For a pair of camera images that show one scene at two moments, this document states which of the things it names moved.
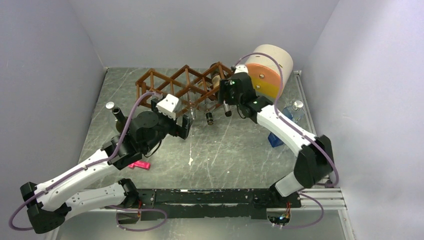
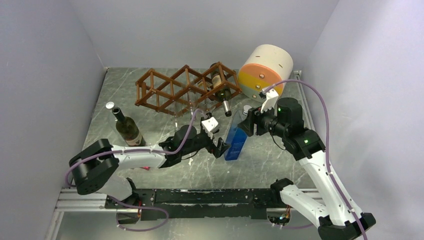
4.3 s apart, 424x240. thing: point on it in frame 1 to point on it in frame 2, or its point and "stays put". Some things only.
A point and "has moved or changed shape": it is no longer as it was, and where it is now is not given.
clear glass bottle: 193,99 stays put
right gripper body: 226,86 to 264,121
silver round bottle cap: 110,105 stays put
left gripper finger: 187,121 to 221,148
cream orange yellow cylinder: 265,72 stays put
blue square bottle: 293,111 has moved or changed shape
